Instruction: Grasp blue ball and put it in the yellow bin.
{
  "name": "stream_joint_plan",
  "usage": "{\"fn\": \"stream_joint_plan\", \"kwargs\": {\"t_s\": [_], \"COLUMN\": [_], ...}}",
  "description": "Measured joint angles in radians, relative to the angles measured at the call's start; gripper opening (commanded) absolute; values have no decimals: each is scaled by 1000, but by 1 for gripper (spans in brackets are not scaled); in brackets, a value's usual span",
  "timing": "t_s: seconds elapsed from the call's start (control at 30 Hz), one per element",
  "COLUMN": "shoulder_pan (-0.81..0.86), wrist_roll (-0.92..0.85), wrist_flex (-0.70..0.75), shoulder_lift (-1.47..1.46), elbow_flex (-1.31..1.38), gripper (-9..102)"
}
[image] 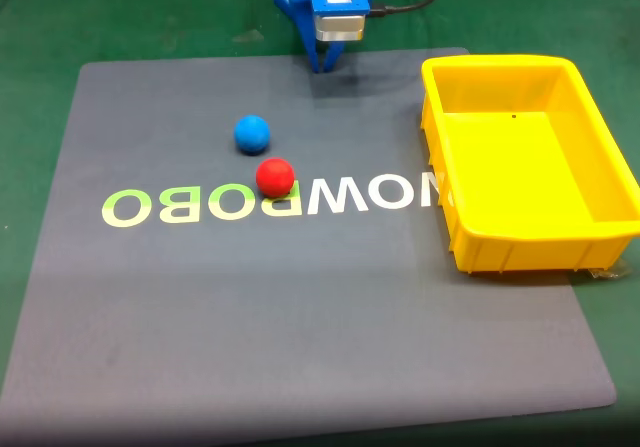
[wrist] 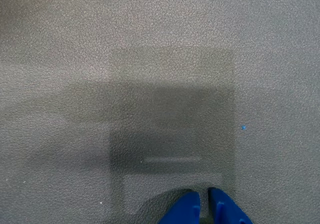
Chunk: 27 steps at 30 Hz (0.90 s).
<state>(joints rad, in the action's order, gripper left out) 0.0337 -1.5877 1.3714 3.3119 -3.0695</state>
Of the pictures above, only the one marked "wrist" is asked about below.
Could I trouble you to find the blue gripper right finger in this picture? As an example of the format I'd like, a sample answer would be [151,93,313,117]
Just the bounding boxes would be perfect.
[208,187,254,224]

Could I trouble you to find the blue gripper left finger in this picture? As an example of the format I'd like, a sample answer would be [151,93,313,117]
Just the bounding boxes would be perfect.
[158,191,201,224]

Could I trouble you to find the grey mat with lettering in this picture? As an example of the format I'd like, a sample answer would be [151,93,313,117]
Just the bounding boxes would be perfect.
[0,0,320,224]

